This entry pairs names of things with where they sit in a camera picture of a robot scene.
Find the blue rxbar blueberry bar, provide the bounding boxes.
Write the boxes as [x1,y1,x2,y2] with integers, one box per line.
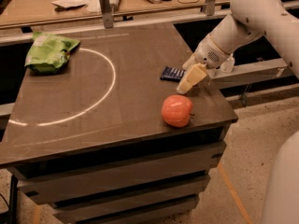
[160,66,185,82]

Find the white paper sheets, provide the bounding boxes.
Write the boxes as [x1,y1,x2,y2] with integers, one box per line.
[52,0,101,12]

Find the green chip bag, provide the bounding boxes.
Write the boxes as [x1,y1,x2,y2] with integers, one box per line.
[24,32,80,75]

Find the red apple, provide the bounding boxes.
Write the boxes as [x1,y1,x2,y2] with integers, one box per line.
[161,95,193,128]

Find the clear sanitizer bottle right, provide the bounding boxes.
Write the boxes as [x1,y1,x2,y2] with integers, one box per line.
[220,55,235,73]

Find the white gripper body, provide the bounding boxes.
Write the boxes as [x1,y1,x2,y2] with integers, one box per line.
[194,35,232,69]

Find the metal bracket post left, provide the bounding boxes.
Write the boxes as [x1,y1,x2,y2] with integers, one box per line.
[99,0,113,28]

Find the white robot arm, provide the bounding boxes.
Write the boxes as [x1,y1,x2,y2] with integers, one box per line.
[177,0,299,224]

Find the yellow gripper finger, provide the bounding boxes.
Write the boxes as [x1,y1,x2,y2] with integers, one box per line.
[177,63,207,94]
[182,55,197,70]

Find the wooden background desk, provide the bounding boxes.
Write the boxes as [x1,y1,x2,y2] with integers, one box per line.
[0,0,235,30]

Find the grey drawer cabinet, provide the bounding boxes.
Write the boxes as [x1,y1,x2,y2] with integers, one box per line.
[6,126,232,224]

